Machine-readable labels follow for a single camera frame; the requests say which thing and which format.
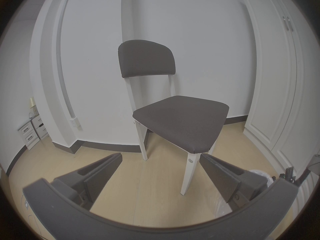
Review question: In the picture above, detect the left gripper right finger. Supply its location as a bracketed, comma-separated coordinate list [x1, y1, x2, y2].
[199, 153, 269, 205]

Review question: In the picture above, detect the clear plastic bag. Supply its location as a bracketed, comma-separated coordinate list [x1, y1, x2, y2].
[214, 169, 274, 219]

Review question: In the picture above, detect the grey padded white chair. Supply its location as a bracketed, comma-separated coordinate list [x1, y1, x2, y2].
[118, 39, 230, 196]

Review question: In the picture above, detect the white bedside table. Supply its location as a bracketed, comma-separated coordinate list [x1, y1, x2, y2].
[17, 114, 50, 151]

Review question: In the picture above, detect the white wardrobe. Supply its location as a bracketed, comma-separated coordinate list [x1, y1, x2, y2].
[237, 0, 320, 184]

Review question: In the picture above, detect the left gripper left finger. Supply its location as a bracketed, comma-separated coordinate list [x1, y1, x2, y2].
[51, 153, 123, 212]

